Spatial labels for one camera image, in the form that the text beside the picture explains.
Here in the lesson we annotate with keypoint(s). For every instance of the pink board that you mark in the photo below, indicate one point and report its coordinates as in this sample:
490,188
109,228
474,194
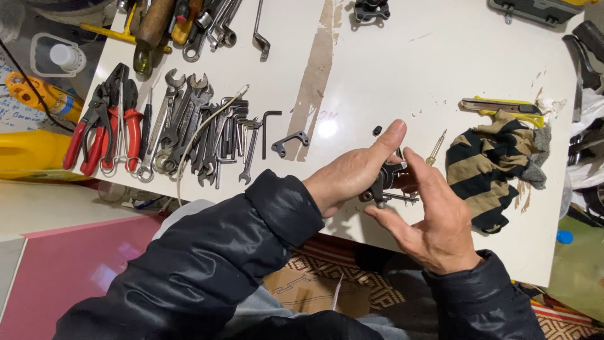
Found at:
61,269

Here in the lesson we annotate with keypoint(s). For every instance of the patterned woven rug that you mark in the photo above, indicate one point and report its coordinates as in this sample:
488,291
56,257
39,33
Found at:
358,276

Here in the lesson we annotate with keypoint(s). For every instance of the person's right hand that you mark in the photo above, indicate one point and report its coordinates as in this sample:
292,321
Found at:
436,231

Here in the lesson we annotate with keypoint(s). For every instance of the yellow utility knife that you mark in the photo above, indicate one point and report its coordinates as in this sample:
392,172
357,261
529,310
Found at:
505,107

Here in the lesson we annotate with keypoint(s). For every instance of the row of black hex keys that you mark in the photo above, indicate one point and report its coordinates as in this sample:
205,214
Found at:
236,122

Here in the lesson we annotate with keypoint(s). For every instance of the thin black screwdriver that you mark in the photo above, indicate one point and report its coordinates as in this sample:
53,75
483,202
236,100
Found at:
146,125

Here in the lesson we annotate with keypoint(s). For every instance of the single black hex key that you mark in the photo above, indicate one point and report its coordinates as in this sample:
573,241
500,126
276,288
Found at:
264,134

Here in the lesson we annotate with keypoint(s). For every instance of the yellow plastic container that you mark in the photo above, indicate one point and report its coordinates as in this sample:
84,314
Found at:
33,153

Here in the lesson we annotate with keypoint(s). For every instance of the cardboard box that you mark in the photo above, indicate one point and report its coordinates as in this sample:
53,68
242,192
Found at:
306,292

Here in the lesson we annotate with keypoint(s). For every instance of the blue bottle cap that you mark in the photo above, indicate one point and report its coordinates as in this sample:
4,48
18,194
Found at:
565,237

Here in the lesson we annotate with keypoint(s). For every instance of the heap of chrome spanners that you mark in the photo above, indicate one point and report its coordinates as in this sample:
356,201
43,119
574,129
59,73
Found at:
214,28

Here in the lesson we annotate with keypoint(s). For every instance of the black metal hub part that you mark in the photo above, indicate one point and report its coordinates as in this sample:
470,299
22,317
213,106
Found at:
384,182

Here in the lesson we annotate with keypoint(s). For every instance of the white plastic bag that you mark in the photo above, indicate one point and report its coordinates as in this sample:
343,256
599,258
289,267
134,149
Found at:
587,174

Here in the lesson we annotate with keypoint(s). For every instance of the steel forceps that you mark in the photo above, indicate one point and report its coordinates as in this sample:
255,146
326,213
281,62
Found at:
121,127

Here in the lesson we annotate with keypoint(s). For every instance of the small black cap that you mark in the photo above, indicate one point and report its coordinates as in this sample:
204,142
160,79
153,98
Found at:
377,131

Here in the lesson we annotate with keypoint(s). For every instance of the pile of steel wrenches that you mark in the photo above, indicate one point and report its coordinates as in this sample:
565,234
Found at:
188,127

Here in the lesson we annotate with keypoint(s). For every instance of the grey tool case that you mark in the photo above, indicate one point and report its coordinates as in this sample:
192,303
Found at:
535,8

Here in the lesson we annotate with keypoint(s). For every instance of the black tan striped cloth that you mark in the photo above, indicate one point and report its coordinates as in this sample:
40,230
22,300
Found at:
490,165

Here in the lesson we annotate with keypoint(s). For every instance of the person's left hand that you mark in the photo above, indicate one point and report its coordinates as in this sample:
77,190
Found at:
347,177

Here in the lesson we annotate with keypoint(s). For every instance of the black metal mount part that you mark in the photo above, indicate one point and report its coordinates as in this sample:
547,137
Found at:
372,10

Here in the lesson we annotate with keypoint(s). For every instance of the clear tub with white bottle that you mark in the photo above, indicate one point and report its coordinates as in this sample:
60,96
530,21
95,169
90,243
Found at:
59,55

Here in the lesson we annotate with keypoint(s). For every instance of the black metal bracket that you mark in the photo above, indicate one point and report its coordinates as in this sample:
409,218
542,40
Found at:
289,140

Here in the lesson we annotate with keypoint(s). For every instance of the orange yellow tube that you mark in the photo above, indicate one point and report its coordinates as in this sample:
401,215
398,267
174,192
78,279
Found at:
45,97

